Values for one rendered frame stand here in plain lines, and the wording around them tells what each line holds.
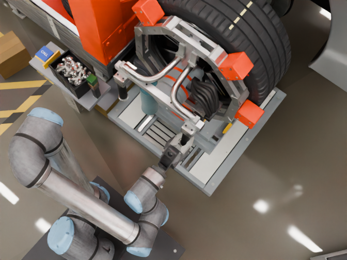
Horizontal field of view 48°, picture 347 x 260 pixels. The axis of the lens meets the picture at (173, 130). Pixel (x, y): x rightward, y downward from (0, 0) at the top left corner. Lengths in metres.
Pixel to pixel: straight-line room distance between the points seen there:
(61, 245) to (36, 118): 0.63
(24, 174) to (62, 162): 0.21
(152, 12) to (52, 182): 0.72
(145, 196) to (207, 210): 0.92
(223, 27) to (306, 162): 1.39
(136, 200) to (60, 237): 0.43
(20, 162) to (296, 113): 1.86
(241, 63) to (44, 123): 0.70
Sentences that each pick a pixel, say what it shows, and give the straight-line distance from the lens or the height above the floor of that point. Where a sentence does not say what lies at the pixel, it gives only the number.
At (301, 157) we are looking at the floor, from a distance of 2.61.
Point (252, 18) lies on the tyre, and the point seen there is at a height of 1.16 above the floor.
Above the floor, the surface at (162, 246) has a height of 0.30.
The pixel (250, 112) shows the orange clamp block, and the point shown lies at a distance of 1.63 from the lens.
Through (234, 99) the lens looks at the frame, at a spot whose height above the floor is 0.96.
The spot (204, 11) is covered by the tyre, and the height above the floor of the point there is 1.18.
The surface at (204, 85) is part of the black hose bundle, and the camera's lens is 1.48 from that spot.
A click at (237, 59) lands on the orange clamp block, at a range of 1.40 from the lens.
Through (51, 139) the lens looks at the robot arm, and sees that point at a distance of 1.41.
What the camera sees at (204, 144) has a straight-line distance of 2.33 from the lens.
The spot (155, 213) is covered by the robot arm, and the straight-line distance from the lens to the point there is 1.60.
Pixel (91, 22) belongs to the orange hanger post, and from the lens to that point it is 1.79.
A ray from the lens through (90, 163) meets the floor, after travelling 2.46.
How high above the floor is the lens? 2.36
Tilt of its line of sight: 71 degrees down
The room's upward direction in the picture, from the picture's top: 9 degrees clockwise
